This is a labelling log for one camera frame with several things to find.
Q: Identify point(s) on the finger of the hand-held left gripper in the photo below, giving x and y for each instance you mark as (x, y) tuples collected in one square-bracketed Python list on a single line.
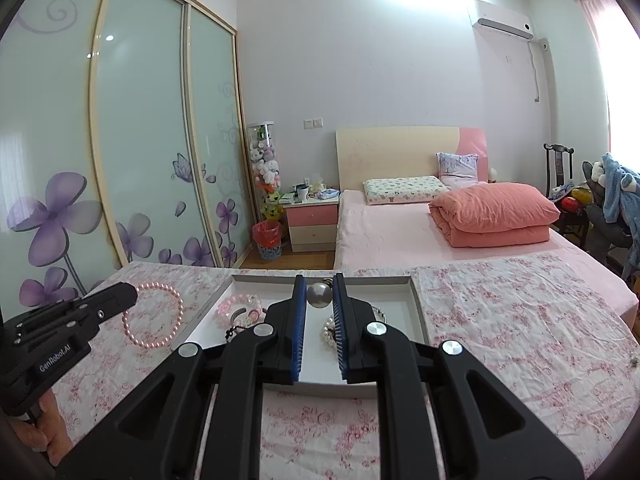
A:
[(112, 300)]

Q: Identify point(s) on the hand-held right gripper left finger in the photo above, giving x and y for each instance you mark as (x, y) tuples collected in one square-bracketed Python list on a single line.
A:
[(298, 320)]

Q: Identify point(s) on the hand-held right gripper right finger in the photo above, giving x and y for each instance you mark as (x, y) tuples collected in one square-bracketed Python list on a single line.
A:
[(340, 325)]

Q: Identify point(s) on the large pearl pendant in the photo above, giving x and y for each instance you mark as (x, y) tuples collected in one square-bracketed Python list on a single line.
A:
[(319, 295)]

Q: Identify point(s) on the grey cardboard box tray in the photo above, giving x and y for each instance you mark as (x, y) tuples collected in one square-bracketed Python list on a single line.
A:
[(405, 332)]

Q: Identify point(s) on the person's left hand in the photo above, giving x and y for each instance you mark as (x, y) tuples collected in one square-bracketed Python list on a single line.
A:
[(50, 435)]

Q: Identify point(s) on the silver bangle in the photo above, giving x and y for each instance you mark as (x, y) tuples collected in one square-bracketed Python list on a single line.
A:
[(382, 314)]

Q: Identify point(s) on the red lined waste bin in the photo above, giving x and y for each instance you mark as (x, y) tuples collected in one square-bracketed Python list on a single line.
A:
[(267, 240)]

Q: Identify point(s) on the pink white nightstand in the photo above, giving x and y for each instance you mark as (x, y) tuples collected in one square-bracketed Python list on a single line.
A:
[(310, 225)]

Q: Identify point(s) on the plain pink bed sheet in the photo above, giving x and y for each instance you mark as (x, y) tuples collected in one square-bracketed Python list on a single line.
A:
[(385, 235)]

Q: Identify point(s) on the floral print flat pillow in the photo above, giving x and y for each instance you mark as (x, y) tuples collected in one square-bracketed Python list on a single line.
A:
[(405, 189)]

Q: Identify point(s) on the clear tube of plush toys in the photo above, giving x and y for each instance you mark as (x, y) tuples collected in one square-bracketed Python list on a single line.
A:
[(265, 170)]

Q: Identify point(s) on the pink floral bed sheet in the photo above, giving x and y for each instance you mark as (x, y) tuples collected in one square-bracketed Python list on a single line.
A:
[(500, 335)]

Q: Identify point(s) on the cream pink headboard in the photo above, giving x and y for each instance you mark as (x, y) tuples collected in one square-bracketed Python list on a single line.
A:
[(390, 155)]

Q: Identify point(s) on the folded orange quilt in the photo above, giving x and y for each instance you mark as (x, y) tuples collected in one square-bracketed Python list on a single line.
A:
[(492, 215)]

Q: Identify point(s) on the flower print sliding wardrobe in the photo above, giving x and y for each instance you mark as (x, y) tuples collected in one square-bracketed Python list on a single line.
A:
[(140, 110)]

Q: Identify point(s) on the purple print pillow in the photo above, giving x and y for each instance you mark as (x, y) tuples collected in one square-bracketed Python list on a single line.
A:
[(457, 167)]

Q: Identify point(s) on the red yellow toy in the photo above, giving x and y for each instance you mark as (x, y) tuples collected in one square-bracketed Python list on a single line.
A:
[(575, 200)]

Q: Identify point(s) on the dark wooden chair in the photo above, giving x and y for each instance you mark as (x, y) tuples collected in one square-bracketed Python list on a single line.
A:
[(557, 170)]

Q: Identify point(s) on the blue fleece robe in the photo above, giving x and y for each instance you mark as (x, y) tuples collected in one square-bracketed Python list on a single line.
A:
[(617, 190)]

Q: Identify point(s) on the white air conditioner pipe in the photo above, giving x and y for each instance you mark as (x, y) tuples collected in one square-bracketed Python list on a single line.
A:
[(536, 70)]

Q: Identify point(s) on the white air conditioner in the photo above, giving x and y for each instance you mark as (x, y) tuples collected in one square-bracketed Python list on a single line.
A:
[(500, 17)]

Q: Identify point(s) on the pink curtain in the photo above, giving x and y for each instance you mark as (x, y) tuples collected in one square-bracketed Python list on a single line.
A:
[(595, 60)]

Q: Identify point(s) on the white wall socket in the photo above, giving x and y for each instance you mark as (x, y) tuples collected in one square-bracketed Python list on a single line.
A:
[(314, 123)]

